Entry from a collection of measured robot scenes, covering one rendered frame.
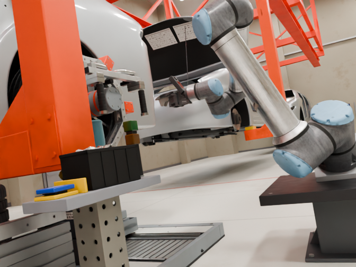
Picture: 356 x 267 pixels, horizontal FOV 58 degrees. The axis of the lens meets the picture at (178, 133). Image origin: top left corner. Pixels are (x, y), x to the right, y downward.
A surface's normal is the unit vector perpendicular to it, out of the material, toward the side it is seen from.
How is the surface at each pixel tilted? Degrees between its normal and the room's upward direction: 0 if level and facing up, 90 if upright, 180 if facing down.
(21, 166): 90
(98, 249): 90
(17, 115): 90
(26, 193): 90
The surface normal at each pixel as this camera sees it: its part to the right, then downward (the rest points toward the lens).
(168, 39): -0.18, 0.79
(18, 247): 0.87, -0.16
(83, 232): -0.48, 0.03
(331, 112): -0.31, -0.76
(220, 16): 0.29, -0.04
